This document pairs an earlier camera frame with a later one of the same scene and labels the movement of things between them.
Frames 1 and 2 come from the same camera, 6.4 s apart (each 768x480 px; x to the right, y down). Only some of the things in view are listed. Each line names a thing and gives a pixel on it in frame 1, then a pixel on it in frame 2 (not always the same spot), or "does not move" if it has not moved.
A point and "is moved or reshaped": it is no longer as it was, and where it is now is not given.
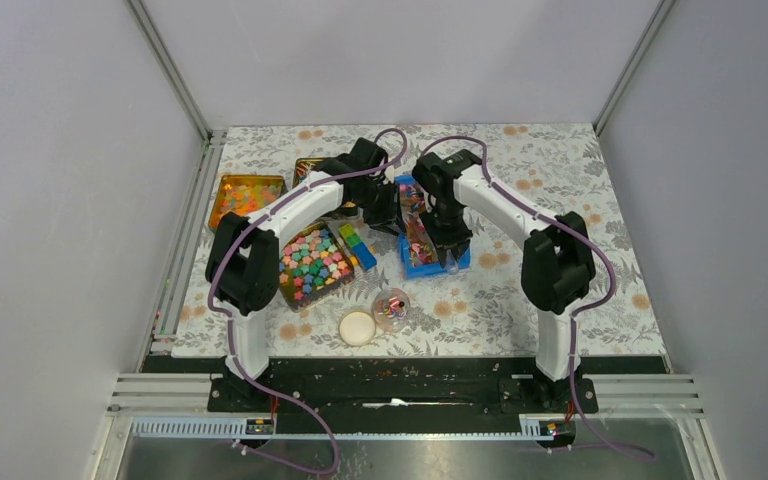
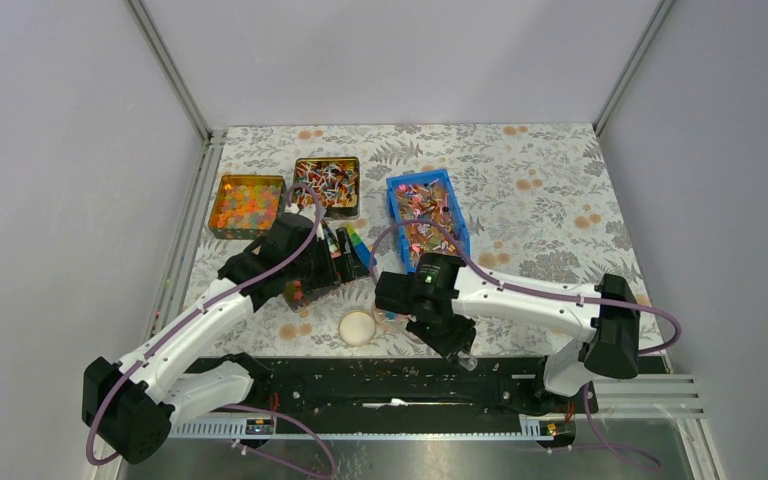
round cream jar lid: [357, 328] does not move
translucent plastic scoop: [451, 264] is moved or reshaped
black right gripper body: [447, 226] -> [449, 335]
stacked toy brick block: [366, 259] does not move
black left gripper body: [379, 203] -> [317, 269]
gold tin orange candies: [245, 194] does not move
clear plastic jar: [391, 310] does not move
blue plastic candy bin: [419, 254] does not move
